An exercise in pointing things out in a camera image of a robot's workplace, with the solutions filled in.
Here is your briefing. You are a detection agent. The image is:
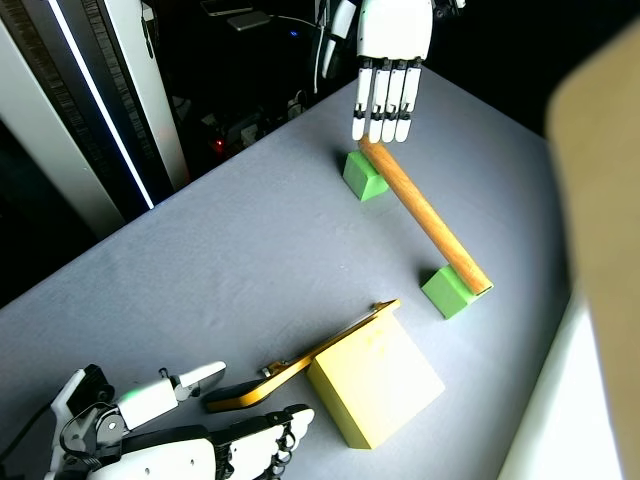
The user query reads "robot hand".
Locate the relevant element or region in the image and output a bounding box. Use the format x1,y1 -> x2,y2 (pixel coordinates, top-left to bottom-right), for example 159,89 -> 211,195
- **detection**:
44,360 -> 316,480
319,0 -> 434,145

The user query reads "yellow toy hacksaw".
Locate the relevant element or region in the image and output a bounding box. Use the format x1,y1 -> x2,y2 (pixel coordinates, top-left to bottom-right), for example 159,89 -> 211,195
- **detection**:
204,298 -> 401,414

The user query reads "wooden dowel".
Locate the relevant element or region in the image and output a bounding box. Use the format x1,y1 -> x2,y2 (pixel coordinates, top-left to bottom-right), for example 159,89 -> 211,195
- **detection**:
358,137 -> 489,295

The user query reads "grey flat device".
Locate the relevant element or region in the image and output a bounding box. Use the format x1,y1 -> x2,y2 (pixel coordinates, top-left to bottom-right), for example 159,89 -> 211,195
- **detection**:
227,12 -> 274,32

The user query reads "green foam block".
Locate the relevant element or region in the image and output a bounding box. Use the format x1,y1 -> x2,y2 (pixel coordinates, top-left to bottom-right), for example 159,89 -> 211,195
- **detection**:
342,149 -> 390,203
420,264 -> 495,320

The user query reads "black phone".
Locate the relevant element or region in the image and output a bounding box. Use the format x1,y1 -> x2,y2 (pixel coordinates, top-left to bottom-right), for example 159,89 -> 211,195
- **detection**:
199,0 -> 254,16

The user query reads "grey table cloth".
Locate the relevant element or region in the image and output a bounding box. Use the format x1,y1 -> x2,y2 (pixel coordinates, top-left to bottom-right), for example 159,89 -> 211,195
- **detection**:
0,64 -> 574,480

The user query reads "yellow cube block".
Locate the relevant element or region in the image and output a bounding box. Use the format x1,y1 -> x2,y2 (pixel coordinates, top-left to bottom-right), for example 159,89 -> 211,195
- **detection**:
305,310 -> 446,450

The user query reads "tan blurred board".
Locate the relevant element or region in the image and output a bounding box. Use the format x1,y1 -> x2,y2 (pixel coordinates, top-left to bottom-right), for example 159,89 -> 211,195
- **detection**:
547,19 -> 640,480

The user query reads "white panel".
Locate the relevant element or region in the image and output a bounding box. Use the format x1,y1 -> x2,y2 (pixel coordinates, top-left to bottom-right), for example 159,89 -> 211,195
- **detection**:
0,19 -> 126,236

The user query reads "white backdrop sheet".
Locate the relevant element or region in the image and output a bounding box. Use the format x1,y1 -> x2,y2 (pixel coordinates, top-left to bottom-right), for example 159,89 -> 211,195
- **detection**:
497,289 -> 626,480

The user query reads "white post with light strip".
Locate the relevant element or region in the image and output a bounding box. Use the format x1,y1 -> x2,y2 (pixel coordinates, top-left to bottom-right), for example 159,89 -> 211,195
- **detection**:
44,0 -> 191,210

